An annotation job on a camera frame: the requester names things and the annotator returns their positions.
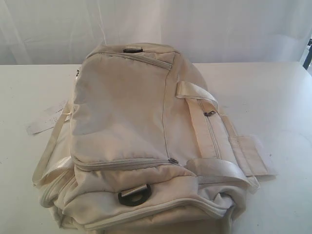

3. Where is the beige duffel bag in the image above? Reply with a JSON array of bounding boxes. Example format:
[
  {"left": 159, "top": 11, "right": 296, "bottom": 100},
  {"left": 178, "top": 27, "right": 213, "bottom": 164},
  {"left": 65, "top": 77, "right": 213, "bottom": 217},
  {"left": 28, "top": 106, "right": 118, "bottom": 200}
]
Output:
[{"left": 32, "top": 43, "right": 275, "bottom": 234}]

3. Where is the white paper tag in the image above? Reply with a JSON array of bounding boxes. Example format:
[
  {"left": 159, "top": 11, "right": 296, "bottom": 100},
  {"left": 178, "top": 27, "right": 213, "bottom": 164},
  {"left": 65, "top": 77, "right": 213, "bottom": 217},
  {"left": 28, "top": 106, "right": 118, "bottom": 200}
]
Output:
[{"left": 26, "top": 100, "right": 67, "bottom": 135}]

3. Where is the white backdrop curtain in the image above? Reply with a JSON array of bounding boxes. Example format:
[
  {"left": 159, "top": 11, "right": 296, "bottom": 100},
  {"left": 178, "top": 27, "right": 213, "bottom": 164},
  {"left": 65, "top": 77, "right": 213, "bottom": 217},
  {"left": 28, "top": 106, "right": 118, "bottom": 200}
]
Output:
[{"left": 0, "top": 0, "right": 312, "bottom": 64}]

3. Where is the dark stand at right edge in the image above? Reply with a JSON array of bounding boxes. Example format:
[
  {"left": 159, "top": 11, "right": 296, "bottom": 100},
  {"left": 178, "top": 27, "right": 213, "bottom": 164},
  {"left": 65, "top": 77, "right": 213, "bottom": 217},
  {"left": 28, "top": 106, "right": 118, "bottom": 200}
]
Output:
[{"left": 303, "top": 38, "right": 312, "bottom": 70}]

